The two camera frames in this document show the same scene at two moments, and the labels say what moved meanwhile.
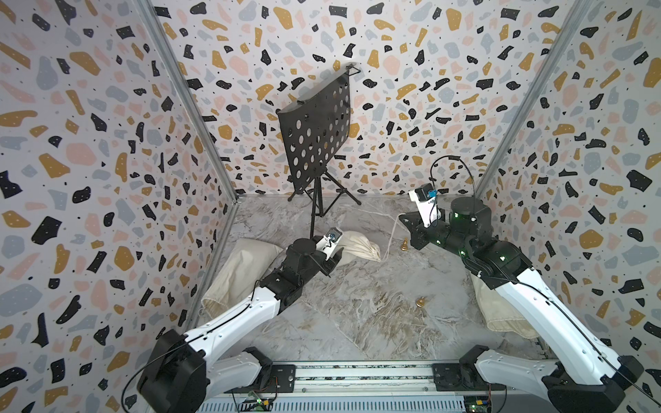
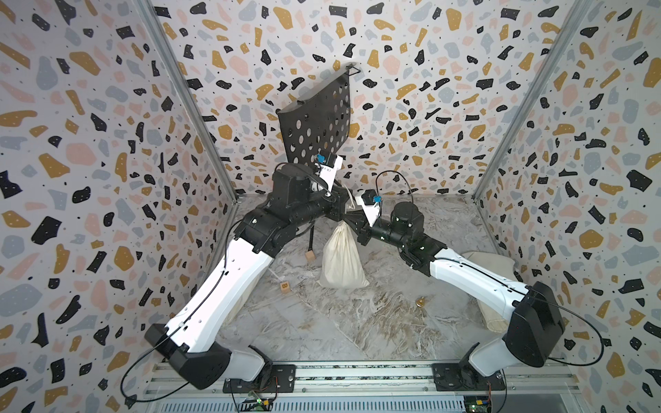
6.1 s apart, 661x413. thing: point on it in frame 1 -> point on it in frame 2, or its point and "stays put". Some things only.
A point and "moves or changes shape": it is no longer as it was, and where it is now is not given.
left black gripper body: [319, 265] -> [334, 204]
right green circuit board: [476, 403] stays put
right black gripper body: [440, 235] -> [367, 234]
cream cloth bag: [359, 245] moves or changes shape
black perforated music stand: [316, 126] stays put
